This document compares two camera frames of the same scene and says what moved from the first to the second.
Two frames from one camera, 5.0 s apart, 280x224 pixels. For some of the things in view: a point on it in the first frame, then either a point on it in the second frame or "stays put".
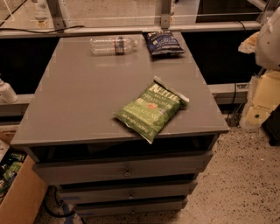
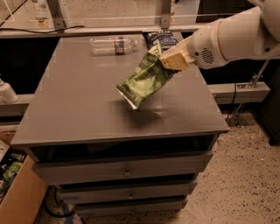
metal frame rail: [56, 24] stays put
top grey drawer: [123, 168] stays put
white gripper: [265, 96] to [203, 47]
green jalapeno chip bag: [150, 113] to [145, 79]
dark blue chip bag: [163, 42] stays put
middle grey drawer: [125, 190] stays put
